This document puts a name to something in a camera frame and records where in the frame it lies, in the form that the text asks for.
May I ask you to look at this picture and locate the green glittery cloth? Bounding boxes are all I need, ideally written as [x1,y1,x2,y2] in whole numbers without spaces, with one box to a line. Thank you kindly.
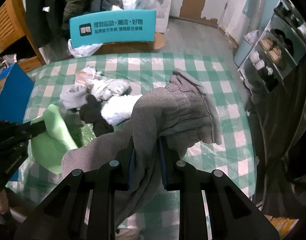
[77,124,96,147]

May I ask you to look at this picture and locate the grey fleece cloth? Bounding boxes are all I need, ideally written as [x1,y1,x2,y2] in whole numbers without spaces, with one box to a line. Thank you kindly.
[62,69,222,226]

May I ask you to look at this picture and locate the wooden louvered cabinet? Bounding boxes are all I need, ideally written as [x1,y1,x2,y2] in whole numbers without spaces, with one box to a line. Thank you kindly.
[0,0,45,72]

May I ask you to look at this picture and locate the black sock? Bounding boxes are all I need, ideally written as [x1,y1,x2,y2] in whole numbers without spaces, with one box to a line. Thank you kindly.
[79,94,114,137]

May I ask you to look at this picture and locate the shoe rack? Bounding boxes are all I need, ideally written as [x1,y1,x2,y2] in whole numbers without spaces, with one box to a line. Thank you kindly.
[238,0,306,94]

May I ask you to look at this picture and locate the light green cloth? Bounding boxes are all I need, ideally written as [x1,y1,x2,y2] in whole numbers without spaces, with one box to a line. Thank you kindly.
[31,104,77,174]

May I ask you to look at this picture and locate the person's left hand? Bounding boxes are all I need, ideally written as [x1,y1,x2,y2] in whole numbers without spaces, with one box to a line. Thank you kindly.
[0,189,9,215]

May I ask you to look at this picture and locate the light grey sock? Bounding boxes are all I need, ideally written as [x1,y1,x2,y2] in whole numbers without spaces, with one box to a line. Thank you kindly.
[60,85,88,110]

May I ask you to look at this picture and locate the green checkered tablecloth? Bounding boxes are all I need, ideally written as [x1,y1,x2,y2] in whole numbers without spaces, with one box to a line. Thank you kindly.
[6,52,257,230]

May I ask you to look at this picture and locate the white plastic bag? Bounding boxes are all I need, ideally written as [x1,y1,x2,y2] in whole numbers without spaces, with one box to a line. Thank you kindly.
[68,39,103,58]

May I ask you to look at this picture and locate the patterned white cloth bundle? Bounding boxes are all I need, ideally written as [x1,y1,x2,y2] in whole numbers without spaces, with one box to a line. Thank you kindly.
[75,66,130,101]

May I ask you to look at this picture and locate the dark hanging jacket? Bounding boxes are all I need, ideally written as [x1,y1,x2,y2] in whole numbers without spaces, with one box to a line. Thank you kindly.
[26,0,101,48]

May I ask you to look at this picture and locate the teal printed box flap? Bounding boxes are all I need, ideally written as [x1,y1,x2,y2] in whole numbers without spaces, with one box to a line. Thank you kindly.
[69,9,156,48]

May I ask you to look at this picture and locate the blue cardboard box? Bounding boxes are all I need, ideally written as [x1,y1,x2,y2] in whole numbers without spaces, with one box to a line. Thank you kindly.
[0,63,34,124]

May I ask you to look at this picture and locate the white crumpled cloth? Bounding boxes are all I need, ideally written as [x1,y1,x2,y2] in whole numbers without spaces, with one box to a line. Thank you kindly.
[101,94,142,126]

